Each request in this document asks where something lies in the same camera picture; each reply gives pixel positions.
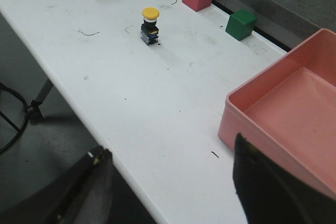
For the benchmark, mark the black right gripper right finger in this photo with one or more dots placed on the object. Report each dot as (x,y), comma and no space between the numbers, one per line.
(269,194)

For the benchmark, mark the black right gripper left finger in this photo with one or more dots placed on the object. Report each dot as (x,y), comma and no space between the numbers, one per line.
(83,194)

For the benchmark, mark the yellow push button switch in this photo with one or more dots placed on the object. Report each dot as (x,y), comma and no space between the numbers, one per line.
(149,32)

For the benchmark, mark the pink plastic bin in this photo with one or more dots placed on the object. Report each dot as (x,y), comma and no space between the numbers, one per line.
(287,111)

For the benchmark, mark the grey table leg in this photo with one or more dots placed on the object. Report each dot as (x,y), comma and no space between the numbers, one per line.
(33,111)

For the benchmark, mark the green cube near bin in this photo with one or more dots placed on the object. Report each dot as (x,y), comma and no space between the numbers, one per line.
(241,24)

